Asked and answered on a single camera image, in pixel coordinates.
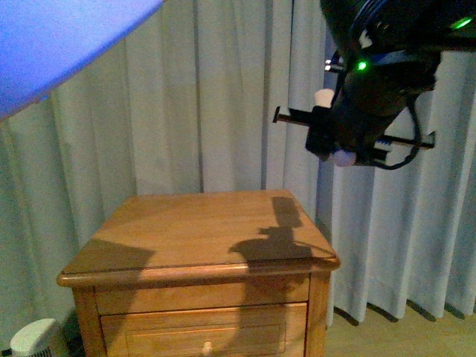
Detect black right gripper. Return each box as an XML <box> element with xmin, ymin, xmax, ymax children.
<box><xmin>274</xmin><ymin>48</ymin><xmax>443</xmax><ymax>168</ymax></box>

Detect beige hand brush black bristles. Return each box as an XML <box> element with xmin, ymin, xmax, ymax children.
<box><xmin>314</xmin><ymin>89</ymin><xmax>354</xmax><ymax>168</ymax></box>

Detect beige plastic dustpan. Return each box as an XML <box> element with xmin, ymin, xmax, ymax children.
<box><xmin>1</xmin><ymin>1</ymin><xmax>163</xmax><ymax>120</ymax></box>

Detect grey-blue curtain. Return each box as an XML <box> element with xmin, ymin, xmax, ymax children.
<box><xmin>1</xmin><ymin>1</ymin><xmax>475</xmax><ymax>350</ymax></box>

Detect wooden nightstand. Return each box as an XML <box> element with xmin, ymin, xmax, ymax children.
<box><xmin>57</xmin><ymin>190</ymin><xmax>340</xmax><ymax>356</ymax></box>

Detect upper drawer wooden knob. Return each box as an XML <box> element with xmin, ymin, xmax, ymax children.
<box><xmin>201</xmin><ymin>341</ymin><xmax>213</xmax><ymax>357</ymax></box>

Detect white cylindrical air purifier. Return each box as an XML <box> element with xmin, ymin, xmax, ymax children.
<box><xmin>10</xmin><ymin>318</ymin><xmax>68</xmax><ymax>357</ymax></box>

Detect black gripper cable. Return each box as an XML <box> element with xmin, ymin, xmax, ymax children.
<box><xmin>379</xmin><ymin>92</ymin><xmax>423</xmax><ymax>171</ymax></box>

